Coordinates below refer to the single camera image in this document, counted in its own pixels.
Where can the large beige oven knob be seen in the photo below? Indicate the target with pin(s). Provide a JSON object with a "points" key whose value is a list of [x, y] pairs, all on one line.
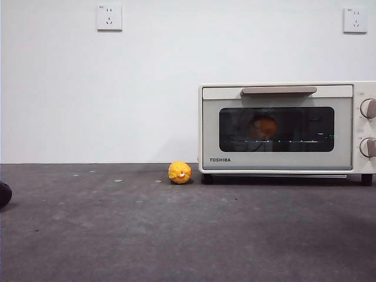
{"points": [[369, 108]]}

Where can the cream glass oven door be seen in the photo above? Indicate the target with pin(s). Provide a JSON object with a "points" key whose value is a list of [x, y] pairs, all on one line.
{"points": [[211, 132]]}

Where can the brown potato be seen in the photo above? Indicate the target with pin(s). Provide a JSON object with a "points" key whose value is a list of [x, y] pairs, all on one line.
{"points": [[267, 127]]}

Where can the white wall socket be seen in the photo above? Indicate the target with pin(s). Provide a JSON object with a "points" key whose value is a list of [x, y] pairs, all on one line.
{"points": [[109, 17], [355, 20]]}

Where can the dark purple eggplant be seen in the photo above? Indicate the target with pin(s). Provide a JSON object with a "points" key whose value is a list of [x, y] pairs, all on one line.
{"points": [[4, 194]]}

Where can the cream toaster oven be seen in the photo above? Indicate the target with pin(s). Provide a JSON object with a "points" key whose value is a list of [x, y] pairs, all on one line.
{"points": [[355, 129]]}

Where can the small beige oven knob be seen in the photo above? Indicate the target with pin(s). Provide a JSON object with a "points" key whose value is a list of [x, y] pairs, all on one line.
{"points": [[369, 147]]}

